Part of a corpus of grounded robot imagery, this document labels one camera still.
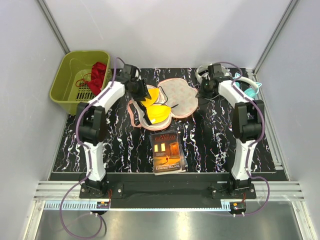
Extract yellow bra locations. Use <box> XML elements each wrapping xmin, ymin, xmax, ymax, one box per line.
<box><xmin>137</xmin><ymin>86</ymin><xmax>178</xmax><ymax>126</ymax></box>

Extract orange paperback book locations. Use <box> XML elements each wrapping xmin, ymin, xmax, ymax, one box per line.
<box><xmin>149</xmin><ymin>130</ymin><xmax>188</xmax><ymax>176</ymax></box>

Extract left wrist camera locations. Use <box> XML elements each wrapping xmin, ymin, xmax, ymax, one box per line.
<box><xmin>120</xmin><ymin>64</ymin><xmax>141</xmax><ymax>81</ymax></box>

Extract olive green plastic basket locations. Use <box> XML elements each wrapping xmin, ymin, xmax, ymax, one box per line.
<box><xmin>49</xmin><ymin>50</ymin><xmax>111</xmax><ymax>116</ymax></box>

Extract red bra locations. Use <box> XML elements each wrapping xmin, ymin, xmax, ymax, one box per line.
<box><xmin>75</xmin><ymin>62</ymin><xmax>107</xmax><ymax>96</ymax></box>

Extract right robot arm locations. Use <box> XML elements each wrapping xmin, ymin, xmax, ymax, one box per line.
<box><xmin>196</xmin><ymin>62</ymin><xmax>265</xmax><ymax>199</ymax></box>

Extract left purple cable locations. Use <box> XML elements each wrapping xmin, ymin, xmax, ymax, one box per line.
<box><xmin>58</xmin><ymin>56</ymin><xmax>126</xmax><ymax>238</ymax></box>

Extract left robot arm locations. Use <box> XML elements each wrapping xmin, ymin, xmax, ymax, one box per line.
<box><xmin>75</xmin><ymin>64</ymin><xmax>151</xmax><ymax>198</ymax></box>

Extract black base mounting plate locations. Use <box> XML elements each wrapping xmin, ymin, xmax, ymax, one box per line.
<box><xmin>79</xmin><ymin>172</ymin><xmax>257</xmax><ymax>210</ymax></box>

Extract aluminium frame rail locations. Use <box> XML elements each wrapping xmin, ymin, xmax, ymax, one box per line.
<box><xmin>31</xmin><ymin>181</ymin><xmax>317</xmax><ymax>240</ymax></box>

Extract white grey headphones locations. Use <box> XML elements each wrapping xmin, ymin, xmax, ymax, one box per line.
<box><xmin>195</xmin><ymin>63</ymin><xmax>232</xmax><ymax>84</ymax></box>

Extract teal cat-ear headphones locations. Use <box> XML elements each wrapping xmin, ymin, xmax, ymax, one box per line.
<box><xmin>233</xmin><ymin>72</ymin><xmax>262</xmax><ymax>99</ymax></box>

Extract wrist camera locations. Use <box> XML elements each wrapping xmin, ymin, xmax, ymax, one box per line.
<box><xmin>120</xmin><ymin>64</ymin><xmax>141</xmax><ymax>81</ymax></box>
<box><xmin>207</xmin><ymin>63</ymin><xmax>225</xmax><ymax>80</ymax></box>

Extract pink patterned mesh laundry bag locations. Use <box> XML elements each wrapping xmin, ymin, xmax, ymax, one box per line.
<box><xmin>127</xmin><ymin>78</ymin><xmax>198</xmax><ymax>131</ymax></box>

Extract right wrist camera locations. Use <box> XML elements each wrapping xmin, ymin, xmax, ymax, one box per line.
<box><xmin>207</xmin><ymin>63</ymin><xmax>225</xmax><ymax>80</ymax></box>

